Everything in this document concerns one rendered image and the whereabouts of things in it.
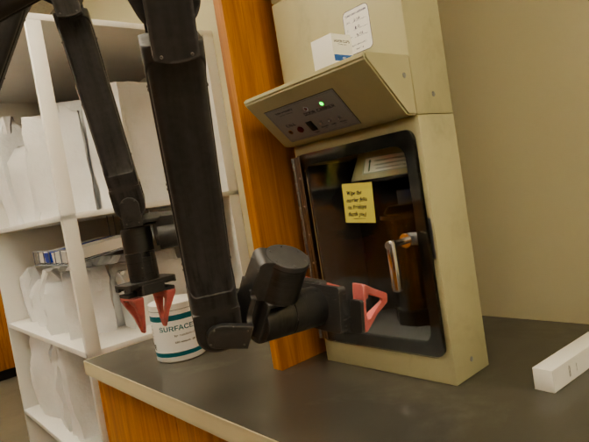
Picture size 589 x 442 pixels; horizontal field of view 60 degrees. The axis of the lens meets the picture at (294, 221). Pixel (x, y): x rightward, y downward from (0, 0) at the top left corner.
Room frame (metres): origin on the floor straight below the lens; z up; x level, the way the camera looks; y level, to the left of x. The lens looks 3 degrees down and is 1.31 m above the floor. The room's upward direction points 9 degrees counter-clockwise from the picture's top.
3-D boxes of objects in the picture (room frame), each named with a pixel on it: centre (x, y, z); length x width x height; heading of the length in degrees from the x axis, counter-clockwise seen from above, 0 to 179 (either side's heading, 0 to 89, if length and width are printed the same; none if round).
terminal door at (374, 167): (0.98, -0.12, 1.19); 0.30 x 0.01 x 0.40; 40
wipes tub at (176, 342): (1.34, 0.35, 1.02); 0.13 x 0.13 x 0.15
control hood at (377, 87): (0.95, -0.08, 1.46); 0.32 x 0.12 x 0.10; 41
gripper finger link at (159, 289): (1.01, 0.30, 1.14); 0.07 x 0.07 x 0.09; 41
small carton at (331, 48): (0.92, -0.11, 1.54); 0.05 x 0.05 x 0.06; 41
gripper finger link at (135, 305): (1.00, 0.31, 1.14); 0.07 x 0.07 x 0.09; 41
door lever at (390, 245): (0.88, -0.17, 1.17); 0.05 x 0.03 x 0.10; 130
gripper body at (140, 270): (1.00, 0.31, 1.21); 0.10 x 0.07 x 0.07; 131
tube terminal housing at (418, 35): (1.07, -0.22, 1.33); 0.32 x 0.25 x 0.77; 41
